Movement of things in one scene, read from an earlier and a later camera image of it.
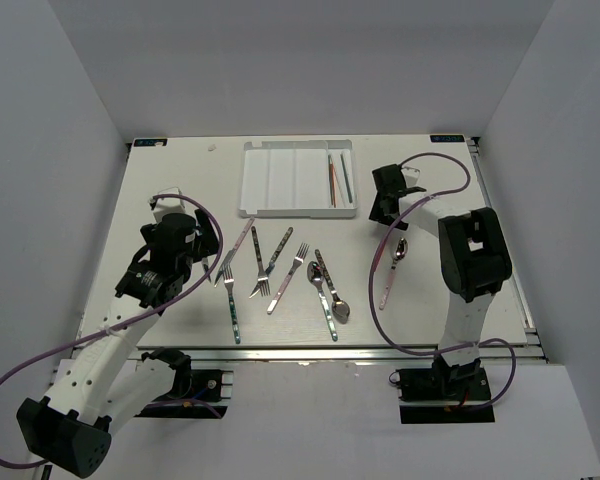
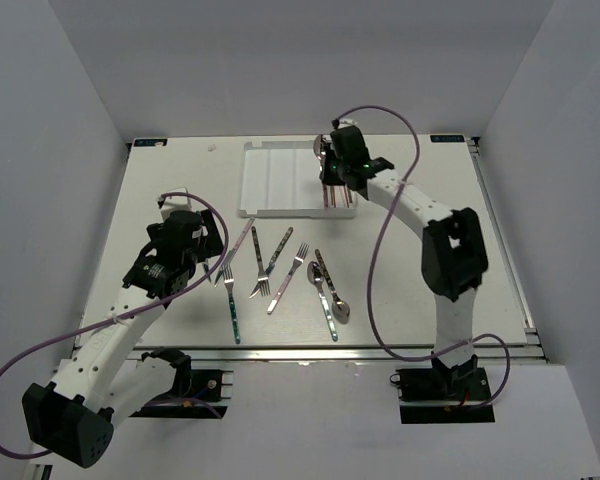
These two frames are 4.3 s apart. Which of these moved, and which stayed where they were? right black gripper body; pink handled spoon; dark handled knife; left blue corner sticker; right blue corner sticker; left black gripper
Moved: right black gripper body; pink handled spoon
Stayed: left blue corner sticker; left black gripper; dark handled knife; right blue corner sticker
